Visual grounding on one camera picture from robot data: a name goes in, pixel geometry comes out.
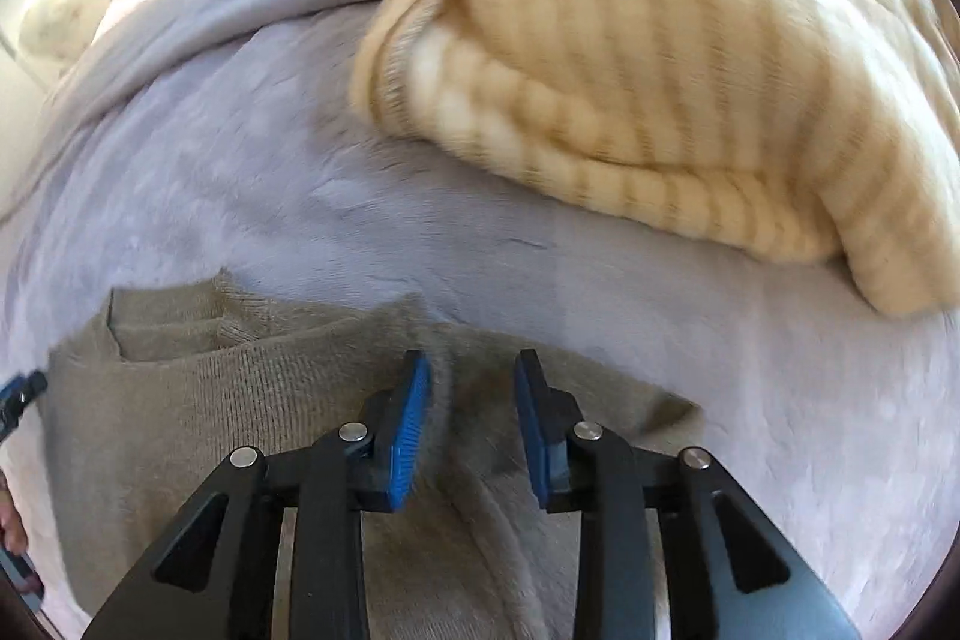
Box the grey-brown knit sweater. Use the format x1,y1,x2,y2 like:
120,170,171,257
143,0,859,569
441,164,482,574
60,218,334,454
41,269,706,640

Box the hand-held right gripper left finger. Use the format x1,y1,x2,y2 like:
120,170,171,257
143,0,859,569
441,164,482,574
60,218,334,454
82,349,434,640

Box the white plush toy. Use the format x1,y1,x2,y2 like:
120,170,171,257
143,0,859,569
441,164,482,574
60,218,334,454
19,0,113,64

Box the person's left hand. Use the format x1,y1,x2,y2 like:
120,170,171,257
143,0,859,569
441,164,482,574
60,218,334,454
0,471,31,558

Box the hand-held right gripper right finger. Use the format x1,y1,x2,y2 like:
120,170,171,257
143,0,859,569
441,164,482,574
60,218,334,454
512,349,863,640

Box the cream striped garment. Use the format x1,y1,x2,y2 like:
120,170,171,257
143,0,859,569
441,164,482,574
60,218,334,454
349,0,960,319

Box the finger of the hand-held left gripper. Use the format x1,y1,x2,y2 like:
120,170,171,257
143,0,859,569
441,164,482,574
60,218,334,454
0,370,50,442

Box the lavender plush bed sheet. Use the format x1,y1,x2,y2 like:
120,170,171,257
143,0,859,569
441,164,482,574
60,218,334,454
0,2,960,640

